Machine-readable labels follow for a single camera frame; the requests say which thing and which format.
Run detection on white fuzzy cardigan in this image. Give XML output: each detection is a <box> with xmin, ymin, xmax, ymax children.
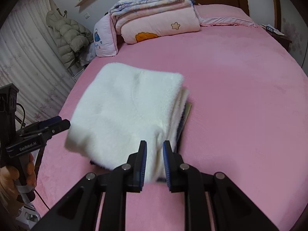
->
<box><xmin>65</xmin><ymin>63</ymin><xmax>189</xmax><ymax>183</ymax></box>

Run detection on folded dark clothes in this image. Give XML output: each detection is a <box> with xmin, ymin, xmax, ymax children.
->
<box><xmin>76</xmin><ymin>102</ymin><xmax>191</xmax><ymax>180</ymax></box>

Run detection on person's left hand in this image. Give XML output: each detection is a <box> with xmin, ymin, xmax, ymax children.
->
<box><xmin>0</xmin><ymin>153</ymin><xmax>37</xmax><ymax>203</ymax></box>

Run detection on white pleated curtain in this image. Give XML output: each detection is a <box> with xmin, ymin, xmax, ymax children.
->
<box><xmin>1</xmin><ymin>0</ymin><xmax>75</xmax><ymax>125</ymax></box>

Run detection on pink bed sheet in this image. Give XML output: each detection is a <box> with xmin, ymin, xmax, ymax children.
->
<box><xmin>32</xmin><ymin>4</ymin><xmax>308</xmax><ymax>231</ymax></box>

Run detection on grey-green puffer jacket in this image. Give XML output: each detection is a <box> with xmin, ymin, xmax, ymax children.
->
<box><xmin>46</xmin><ymin>10</ymin><xmax>93</xmax><ymax>69</ymax></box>

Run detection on pink cartoon pillow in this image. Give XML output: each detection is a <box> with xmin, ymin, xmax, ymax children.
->
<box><xmin>93</xmin><ymin>14</ymin><xmax>119</xmax><ymax>57</ymax></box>

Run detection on pink flat pillow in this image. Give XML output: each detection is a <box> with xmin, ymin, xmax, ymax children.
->
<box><xmin>194</xmin><ymin>4</ymin><xmax>257</xmax><ymax>28</ymax></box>

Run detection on folded pink quilt stack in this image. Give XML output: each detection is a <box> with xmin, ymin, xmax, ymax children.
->
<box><xmin>109</xmin><ymin>0</ymin><xmax>200</xmax><ymax>44</ymax></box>

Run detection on dark wooden nightstand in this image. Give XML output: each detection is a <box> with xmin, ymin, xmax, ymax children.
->
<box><xmin>260</xmin><ymin>24</ymin><xmax>292</xmax><ymax>51</ymax></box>

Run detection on black cable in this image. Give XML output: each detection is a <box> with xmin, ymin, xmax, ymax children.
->
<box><xmin>14</xmin><ymin>102</ymin><xmax>27</xmax><ymax>131</ymax></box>

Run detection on black camera box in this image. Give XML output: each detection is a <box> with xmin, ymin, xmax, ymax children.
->
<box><xmin>0</xmin><ymin>84</ymin><xmax>19</xmax><ymax>149</ymax></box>

